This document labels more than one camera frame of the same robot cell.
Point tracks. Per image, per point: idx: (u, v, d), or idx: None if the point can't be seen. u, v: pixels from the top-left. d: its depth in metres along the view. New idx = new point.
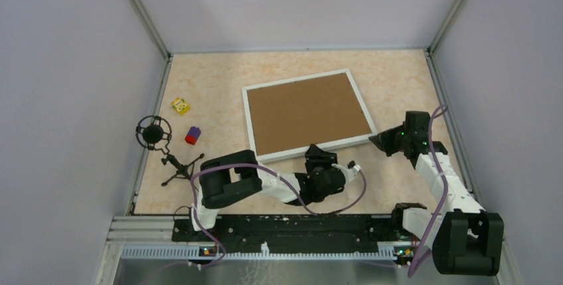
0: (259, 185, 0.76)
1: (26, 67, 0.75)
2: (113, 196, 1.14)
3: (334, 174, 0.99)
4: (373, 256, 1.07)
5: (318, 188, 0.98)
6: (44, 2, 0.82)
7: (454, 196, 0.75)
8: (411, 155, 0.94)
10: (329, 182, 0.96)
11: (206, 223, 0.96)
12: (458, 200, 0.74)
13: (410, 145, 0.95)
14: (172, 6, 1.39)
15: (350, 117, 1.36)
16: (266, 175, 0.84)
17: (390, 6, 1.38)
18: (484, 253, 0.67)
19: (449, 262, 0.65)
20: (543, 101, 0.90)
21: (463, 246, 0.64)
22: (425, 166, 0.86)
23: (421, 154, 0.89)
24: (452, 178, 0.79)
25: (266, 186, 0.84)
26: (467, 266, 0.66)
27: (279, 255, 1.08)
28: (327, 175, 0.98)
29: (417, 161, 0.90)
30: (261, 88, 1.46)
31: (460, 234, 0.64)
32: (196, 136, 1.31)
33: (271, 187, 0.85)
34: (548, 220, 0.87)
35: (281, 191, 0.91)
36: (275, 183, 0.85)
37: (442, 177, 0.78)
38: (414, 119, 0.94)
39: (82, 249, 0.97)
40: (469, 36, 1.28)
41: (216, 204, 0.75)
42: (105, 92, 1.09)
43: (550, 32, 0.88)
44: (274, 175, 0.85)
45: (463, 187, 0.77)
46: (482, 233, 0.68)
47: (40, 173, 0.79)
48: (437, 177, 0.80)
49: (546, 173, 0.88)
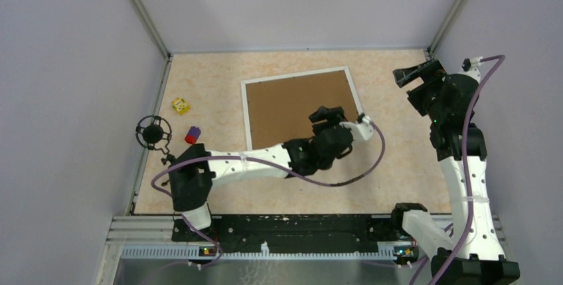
0: (210, 180, 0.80)
1: (26, 66, 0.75)
2: (113, 195, 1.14)
3: (334, 134, 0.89)
4: (374, 256, 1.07)
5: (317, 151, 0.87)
6: (44, 0, 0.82)
7: (475, 233, 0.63)
8: (437, 146, 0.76)
10: (333, 142, 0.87)
11: (200, 223, 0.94)
12: (478, 240, 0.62)
13: (437, 131, 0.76)
14: (171, 5, 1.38)
15: (347, 115, 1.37)
16: (225, 163, 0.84)
17: (390, 6, 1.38)
18: None
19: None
20: (542, 101, 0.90)
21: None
22: (454, 177, 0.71)
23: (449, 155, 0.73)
24: (480, 206, 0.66)
25: (230, 174, 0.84)
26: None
27: (279, 255, 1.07)
28: (328, 134, 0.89)
29: (445, 157, 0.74)
30: (258, 82, 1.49)
31: (469, 278, 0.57)
32: (196, 136, 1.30)
33: (236, 173, 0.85)
34: (549, 219, 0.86)
35: (258, 173, 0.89)
36: (240, 168, 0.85)
37: (468, 202, 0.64)
38: (456, 95, 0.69)
39: (82, 248, 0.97)
40: (469, 36, 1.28)
41: (180, 205, 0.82)
42: (105, 92, 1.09)
43: (549, 32, 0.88)
44: (237, 159, 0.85)
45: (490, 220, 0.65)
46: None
47: (40, 172, 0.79)
48: (463, 201, 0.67)
49: (546, 173, 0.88)
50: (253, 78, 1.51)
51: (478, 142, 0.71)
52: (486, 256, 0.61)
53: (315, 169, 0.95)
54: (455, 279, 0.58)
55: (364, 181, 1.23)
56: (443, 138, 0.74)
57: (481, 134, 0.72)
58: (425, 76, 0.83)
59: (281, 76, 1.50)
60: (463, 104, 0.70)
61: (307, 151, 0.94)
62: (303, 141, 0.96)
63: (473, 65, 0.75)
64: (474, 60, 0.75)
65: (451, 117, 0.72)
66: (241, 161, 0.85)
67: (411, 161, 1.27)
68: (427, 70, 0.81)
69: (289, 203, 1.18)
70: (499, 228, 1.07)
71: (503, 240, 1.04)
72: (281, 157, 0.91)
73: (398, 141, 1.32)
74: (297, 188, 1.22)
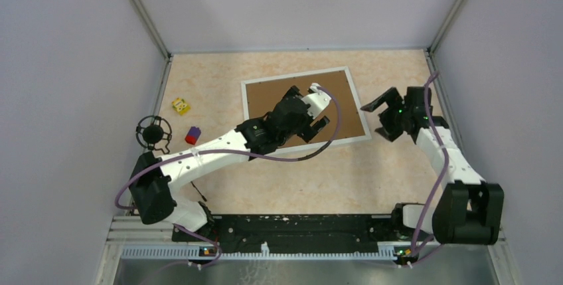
0: (167, 184, 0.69)
1: (26, 66, 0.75)
2: (113, 195, 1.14)
3: (287, 103, 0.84)
4: (373, 256, 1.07)
5: (277, 127, 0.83)
6: (44, 0, 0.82)
7: (455, 167, 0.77)
8: (411, 130, 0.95)
10: (289, 113, 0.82)
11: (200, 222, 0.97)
12: (457, 171, 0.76)
13: (410, 120, 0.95)
14: (171, 5, 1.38)
15: (347, 115, 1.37)
16: (178, 163, 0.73)
17: (390, 6, 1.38)
18: (484, 224, 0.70)
19: (449, 233, 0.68)
20: (542, 101, 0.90)
21: (463, 217, 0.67)
22: (427, 139, 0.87)
23: (421, 128, 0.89)
24: (455, 154, 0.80)
25: (187, 173, 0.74)
26: (466, 236, 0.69)
27: (279, 255, 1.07)
28: (283, 107, 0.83)
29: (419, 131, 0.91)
30: (258, 82, 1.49)
31: (461, 205, 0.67)
32: (196, 136, 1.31)
33: (194, 169, 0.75)
34: (549, 219, 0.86)
35: (218, 163, 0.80)
36: (196, 164, 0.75)
37: (441, 149, 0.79)
38: (415, 95, 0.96)
39: (82, 248, 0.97)
40: (469, 36, 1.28)
41: (150, 219, 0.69)
42: (105, 93, 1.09)
43: (549, 32, 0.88)
44: (190, 156, 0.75)
45: (463, 159, 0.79)
46: (482, 205, 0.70)
47: (40, 173, 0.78)
48: (439, 150, 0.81)
49: (546, 173, 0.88)
50: (253, 78, 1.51)
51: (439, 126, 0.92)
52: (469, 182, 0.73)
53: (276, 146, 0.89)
54: (451, 210, 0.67)
55: (364, 181, 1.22)
56: (412, 125, 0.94)
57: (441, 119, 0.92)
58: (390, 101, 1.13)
59: (281, 76, 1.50)
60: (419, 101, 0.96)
61: (265, 128, 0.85)
62: (259, 119, 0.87)
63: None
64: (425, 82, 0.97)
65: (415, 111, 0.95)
66: (195, 157, 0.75)
67: (411, 161, 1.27)
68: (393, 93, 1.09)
69: (289, 203, 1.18)
70: (499, 228, 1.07)
71: (503, 240, 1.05)
72: (235, 144, 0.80)
73: (398, 141, 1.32)
74: (297, 188, 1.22)
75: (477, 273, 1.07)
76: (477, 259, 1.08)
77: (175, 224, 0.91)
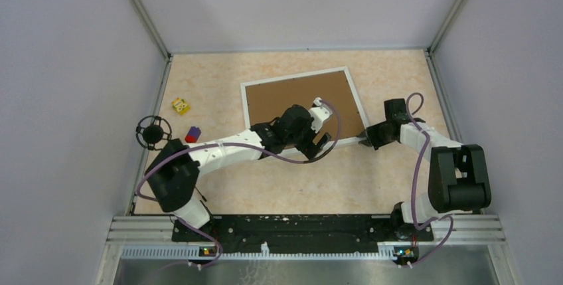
0: (196, 168, 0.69)
1: (26, 67, 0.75)
2: (113, 196, 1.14)
3: (297, 110, 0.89)
4: (374, 256, 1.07)
5: (286, 130, 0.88)
6: (44, 2, 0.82)
7: (437, 141, 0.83)
8: (394, 133, 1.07)
10: (297, 117, 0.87)
11: (200, 219, 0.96)
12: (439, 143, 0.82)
13: (392, 125, 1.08)
14: (171, 6, 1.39)
15: (348, 115, 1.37)
16: (205, 151, 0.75)
17: (390, 6, 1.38)
18: (475, 183, 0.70)
19: (444, 195, 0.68)
20: (542, 101, 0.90)
21: (450, 174, 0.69)
22: (409, 135, 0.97)
23: (403, 125, 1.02)
24: (434, 135, 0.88)
25: (211, 161, 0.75)
26: (463, 198, 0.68)
27: (279, 255, 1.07)
28: (292, 112, 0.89)
29: (402, 133, 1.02)
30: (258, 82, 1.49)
31: (445, 162, 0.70)
32: (196, 136, 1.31)
33: (217, 159, 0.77)
34: (549, 219, 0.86)
35: (237, 157, 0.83)
36: (220, 153, 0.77)
37: (422, 132, 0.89)
38: (392, 104, 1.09)
39: (82, 248, 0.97)
40: (469, 36, 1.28)
41: (170, 205, 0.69)
42: (105, 93, 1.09)
43: (550, 31, 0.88)
44: (216, 146, 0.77)
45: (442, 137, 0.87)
46: (469, 167, 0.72)
47: (40, 173, 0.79)
48: (419, 135, 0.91)
49: (546, 173, 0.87)
50: (253, 78, 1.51)
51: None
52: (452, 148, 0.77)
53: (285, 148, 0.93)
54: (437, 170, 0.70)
55: (364, 181, 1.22)
56: (396, 128, 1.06)
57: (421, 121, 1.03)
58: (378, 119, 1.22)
59: (281, 76, 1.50)
60: (400, 109, 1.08)
61: (275, 131, 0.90)
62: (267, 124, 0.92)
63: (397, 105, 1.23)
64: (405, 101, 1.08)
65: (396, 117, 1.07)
66: (220, 147, 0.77)
67: (410, 161, 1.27)
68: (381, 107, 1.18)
69: (289, 203, 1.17)
70: (499, 228, 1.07)
71: (503, 241, 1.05)
72: (253, 140, 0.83)
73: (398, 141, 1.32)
74: (297, 188, 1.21)
75: (478, 274, 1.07)
76: (478, 259, 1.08)
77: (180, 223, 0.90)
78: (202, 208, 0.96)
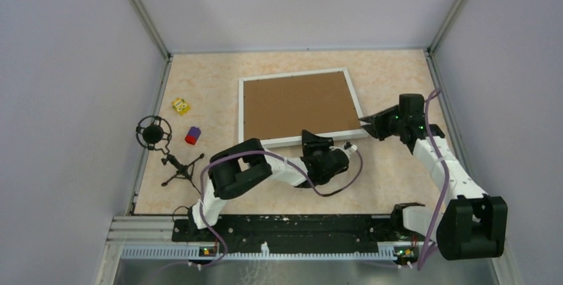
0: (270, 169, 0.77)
1: (26, 66, 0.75)
2: (113, 196, 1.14)
3: (338, 155, 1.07)
4: (373, 256, 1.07)
5: (323, 169, 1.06)
6: (44, 2, 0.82)
7: (456, 183, 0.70)
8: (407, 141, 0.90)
10: (336, 161, 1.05)
11: (211, 218, 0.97)
12: (459, 187, 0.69)
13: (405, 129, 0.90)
14: (171, 5, 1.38)
15: (344, 111, 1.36)
16: (274, 160, 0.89)
17: (390, 7, 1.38)
18: (490, 237, 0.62)
19: (455, 250, 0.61)
20: (542, 101, 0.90)
21: (467, 231, 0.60)
22: (424, 151, 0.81)
23: (418, 140, 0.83)
24: (453, 163, 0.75)
25: (275, 171, 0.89)
26: (473, 253, 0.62)
27: (279, 255, 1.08)
28: (332, 155, 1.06)
29: (415, 144, 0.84)
30: (257, 80, 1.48)
31: (463, 220, 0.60)
32: (196, 136, 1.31)
33: (279, 171, 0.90)
34: (549, 219, 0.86)
35: (290, 175, 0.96)
36: (283, 167, 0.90)
37: (441, 162, 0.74)
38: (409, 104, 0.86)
39: (81, 249, 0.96)
40: (470, 37, 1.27)
41: (230, 194, 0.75)
42: (105, 93, 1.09)
43: (549, 32, 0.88)
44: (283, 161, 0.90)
45: (462, 170, 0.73)
46: (486, 218, 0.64)
47: (40, 171, 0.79)
48: (437, 163, 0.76)
49: (548, 174, 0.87)
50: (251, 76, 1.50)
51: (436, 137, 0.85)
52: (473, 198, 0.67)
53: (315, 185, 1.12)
54: (453, 225, 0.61)
55: (364, 181, 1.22)
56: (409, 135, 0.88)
57: (438, 128, 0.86)
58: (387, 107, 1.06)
59: (280, 74, 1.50)
60: (417, 111, 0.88)
61: (314, 169, 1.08)
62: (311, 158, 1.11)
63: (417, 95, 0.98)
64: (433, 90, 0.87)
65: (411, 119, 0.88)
66: (284, 162, 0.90)
67: (411, 161, 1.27)
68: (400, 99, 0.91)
69: (289, 203, 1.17)
70: None
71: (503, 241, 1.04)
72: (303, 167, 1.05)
73: (398, 140, 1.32)
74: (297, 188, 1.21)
75: (477, 273, 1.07)
76: (477, 259, 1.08)
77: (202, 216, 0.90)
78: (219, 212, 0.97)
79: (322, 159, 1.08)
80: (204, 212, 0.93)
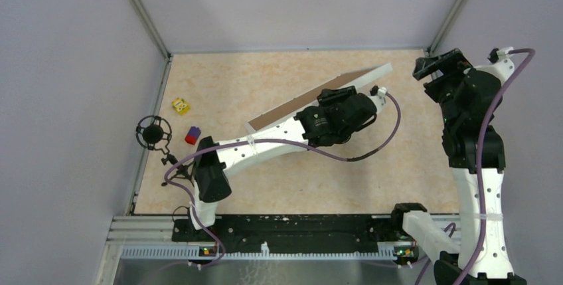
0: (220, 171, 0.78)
1: (26, 66, 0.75)
2: (113, 196, 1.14)
3: (361, 99, 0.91)
4: (373, 256, 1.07)
5: (343, 119, 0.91)
6: (44, 0, 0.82)
7: (485, 251, 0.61)
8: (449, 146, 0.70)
10: (360, 107, 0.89)
11: (207, 220, 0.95)
12: (488, 259, 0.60)
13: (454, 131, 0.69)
14: (170, 5, 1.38)
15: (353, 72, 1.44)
16: (235, 149, 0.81)
17: (390, 6, 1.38)
18: None
19: None
20: (540, 102, 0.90)
21: None
22: (468, 189, 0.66)
23: (465, 167, 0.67)
24: (492, 224, 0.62)
25: (241, 159, 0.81)
26: None
27: (279, 255, 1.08)
28: (355, 101, 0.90)
29: (459, 166, 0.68)
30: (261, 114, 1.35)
31: None
32: (196, 135, 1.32)
33: (246, 158, 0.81)
34: (548, 219, 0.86)
35: (272, 152, 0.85)
36: (249, 152, 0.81)
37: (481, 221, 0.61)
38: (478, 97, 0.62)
39: (82, 249, 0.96)
40: (470, 37, 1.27)
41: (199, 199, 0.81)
42: (105, 93, 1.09)
43: (548, 32, 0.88)
44: (245, 144, 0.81)
45: (502, 235, 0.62)
46: None
47: (40, 171, 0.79)
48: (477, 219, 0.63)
49: (547, 173, 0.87)
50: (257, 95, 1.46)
51: (496, 151, 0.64)
52: (494, 275, 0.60)
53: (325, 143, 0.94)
54: None
55: (364, 181, 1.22)
56: (458, 145, 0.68)
57: (500, 140, 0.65)
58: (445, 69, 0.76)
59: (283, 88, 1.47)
60: (482, 111, 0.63)
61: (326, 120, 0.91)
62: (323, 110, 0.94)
63: (501, 56, 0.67)
64: (503, 50, 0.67)
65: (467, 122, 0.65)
66: (250, 145, 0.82)
67: (411, 161, 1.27)
68: (461, 86, 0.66)
69: (289, 203, 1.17)
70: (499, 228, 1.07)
71: None
72: (293, 133, 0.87)
73: (398, 140, 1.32)
74: (297, 188, 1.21)
75: None
76: None
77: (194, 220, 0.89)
78: (214, 210, 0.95)
79: (342, 108, 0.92)
80: (198, 215, 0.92)
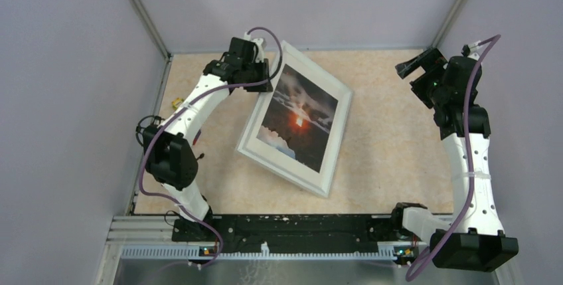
0: (184, 139, 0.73)
1: (26, 66, 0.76)
2: (113, 196, 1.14)
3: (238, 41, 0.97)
4: (373, 256, 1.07)
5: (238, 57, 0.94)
6: (44, 1, 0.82)
7: (474, 209, 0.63)
8: (438, 122, 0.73)
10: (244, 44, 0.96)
11: (198, 212, 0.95)
12: (477, 216, 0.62)
13: (443, 107, 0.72)
14: (170, 5, 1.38)
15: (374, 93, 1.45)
16: (180, 120, 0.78)
17: (390, 6, 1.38)
18: (484, 265, 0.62)
19: (441, 264, 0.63)
20: (538, 101, 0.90)
21: (461, 258, 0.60)
22: (456, 154, 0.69)
23: (453, 134, 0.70)
24: (481, 183, 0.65)
25: (191, 123, 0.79)
26: (459, 266, 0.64)
27: (279, 255, 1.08)
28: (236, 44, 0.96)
29: (450, 139, 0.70)
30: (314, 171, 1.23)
31: (461, 253, 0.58)
32: None
33: (194, 119, 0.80)
34: (548, 219, 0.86)
35: (209, 105, 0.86)
36: (194, 114, 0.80)
37: (469, 177, 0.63)
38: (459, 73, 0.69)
39: (82, 249, 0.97)
40: (469, 38, 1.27)
41: (185, 179, 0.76)
42: (105, 93, 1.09)
43: (547, 32, 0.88)
44: (184, 109, 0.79)
45: (488, 192, 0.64)
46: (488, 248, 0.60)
47: (40, 171, 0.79)
48: (465, 177, 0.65)
49: (544, 174, 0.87)
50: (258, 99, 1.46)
51: (481, 121, 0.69)
52: (484, 232, 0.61)
53: (241, 81, 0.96)
54: (451, 252, 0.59)
55: (365, 181, 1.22)
56: (447, 117, 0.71)
57: (485, 113, 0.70)
58: (428, 64, 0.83)
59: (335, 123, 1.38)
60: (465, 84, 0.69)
61: (227, 62, 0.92)
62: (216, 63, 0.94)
63: (472, 50, 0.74)
64: (473, 44, 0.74)
65: (454, 95, 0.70)
66: (191, 109, 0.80)
67: (410, 161, 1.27)
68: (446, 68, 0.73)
69: (289, 203, 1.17)
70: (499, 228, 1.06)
71: None
72: (214, 83, 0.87)
73: (398, 140, 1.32)
74: (297, 188, 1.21)
75: (477, 273, 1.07)
76: None
77: (188, 212, 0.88)
78: (200, 199, 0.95)
79: (230, 52, 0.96)
80: (190, 210, 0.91)
